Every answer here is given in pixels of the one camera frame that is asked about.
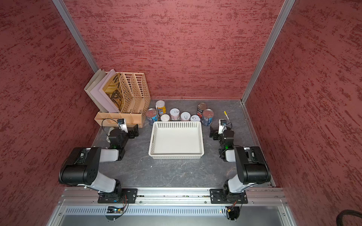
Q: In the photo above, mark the white perforated plastic basket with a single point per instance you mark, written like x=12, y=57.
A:
x=176, y=140

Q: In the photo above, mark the brown patterned magazine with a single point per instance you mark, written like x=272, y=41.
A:
x=112, y=89

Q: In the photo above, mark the small pink can rear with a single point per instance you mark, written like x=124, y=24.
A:
x=175, y=114

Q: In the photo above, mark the small green can white lid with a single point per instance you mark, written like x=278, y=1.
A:
x=195, y=118

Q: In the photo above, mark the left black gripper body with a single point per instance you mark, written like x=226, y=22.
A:
x=132, y=133

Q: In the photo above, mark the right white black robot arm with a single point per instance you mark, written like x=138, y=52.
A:
x=251, y=165

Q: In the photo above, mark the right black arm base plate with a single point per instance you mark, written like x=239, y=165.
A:
x=220, y=196

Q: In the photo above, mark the small pink can middle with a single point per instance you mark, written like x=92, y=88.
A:
x=185, y=116

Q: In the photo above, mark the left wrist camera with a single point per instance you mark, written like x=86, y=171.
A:
x=122, y=124

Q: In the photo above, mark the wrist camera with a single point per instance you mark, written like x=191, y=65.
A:
x=222, y=126
x=122, y=124

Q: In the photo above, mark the dark red labelled can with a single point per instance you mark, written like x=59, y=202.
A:
x=200, y=109

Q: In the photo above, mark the aluminium front rail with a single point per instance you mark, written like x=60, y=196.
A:
x=179, y=196

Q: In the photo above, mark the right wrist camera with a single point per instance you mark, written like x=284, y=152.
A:
x=222, y=126

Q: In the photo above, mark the small yellow can white lid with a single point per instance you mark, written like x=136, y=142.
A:
x=165, y=117

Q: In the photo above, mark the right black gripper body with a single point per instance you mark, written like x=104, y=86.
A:
x=214, y=133

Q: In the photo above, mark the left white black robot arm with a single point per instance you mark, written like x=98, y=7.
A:
x=81, y=168

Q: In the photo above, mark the yellow labelled tall can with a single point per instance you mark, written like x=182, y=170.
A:
x=161, y=107

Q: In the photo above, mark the beige plastic file organizer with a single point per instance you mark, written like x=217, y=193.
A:
x=136, y=101

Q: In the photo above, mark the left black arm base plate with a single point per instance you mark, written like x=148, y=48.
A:
x=126, y=196

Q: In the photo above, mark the small pink can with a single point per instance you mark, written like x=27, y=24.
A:
x=185, y=116
x=175, y=114

